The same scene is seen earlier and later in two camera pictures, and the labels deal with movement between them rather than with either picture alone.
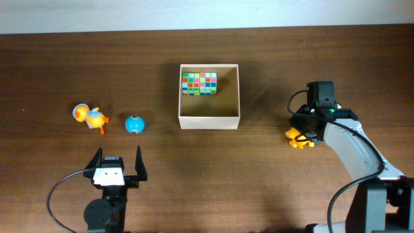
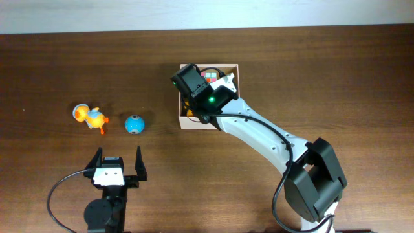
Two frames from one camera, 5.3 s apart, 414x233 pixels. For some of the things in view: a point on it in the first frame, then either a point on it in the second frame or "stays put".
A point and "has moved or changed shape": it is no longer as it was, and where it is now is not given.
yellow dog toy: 301,141 has moved or changed shape
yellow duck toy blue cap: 93,118 stays put
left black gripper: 141,172 stays put
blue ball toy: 134,124 stays put
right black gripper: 310,136 -> 186,98
